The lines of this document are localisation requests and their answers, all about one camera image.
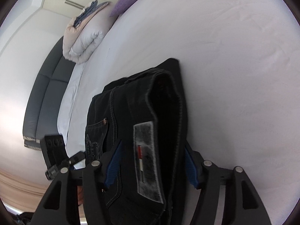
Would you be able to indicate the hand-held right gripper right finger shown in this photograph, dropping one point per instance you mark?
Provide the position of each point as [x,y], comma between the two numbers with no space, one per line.
[191,168]

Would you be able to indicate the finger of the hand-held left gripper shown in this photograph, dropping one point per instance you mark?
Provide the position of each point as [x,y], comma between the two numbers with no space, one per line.
[77,158]

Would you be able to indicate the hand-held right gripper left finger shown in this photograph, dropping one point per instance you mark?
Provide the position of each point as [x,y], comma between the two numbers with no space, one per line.
[113,166]

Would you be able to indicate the black denim pants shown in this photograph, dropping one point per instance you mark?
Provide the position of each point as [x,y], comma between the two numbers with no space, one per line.
[140,112]

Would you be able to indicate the dark grey bed headboard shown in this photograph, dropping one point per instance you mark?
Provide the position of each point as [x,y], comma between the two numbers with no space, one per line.
[46,93]

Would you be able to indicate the white bed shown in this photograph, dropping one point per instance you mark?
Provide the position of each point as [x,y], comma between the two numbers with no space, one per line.
[222,63]

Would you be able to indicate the folded white duvet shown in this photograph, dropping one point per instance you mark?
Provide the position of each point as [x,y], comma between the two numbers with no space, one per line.
[86,39]

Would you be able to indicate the folded blue patterned cloth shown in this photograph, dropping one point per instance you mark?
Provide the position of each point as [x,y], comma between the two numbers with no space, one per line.
[90,10]

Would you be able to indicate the purple pillow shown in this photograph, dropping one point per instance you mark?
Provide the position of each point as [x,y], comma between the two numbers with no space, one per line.
[127,2]

